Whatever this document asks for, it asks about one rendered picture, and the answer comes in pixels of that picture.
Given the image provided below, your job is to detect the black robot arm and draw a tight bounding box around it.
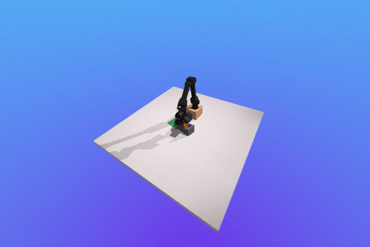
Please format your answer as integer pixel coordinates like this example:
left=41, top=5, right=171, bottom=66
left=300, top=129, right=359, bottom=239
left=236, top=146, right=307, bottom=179
left=175, top=76, right=200, bottom=123

